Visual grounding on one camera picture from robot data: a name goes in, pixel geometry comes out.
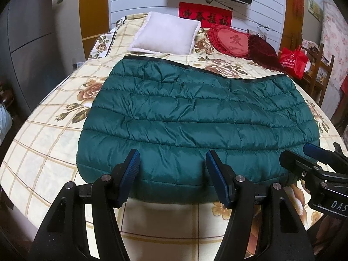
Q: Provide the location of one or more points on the red shopping bag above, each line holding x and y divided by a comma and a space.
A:
295, 62

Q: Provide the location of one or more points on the grey wardrobe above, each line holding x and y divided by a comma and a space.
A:
30, 32

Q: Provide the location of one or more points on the small framed wall picture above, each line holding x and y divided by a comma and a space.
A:
314, 8

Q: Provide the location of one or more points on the green puffer jacket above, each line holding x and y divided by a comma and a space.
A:
190, 119

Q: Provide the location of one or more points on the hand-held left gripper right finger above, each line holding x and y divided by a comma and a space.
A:
217, 174

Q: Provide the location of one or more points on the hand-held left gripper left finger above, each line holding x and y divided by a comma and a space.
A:
130, 168

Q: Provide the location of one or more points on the bed with floral sheet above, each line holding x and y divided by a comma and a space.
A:
49, 146

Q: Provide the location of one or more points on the wooden chair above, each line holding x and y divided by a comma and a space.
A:
319, 70

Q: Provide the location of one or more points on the white square pillow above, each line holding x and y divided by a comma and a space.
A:
165, 34

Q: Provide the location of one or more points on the floral pink curtain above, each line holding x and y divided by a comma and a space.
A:
335, 38

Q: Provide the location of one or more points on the red heart-shaped pillow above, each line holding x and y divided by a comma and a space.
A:
231, 42

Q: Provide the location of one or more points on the white plastic bag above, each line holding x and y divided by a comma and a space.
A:
5, 122

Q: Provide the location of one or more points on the red wall banner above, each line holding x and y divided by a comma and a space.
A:
187, 9

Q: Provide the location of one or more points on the dark red velvet cushion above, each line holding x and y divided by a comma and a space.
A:
263, 51

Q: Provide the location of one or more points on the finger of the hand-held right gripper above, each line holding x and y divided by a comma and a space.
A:
297, 163
316, 151

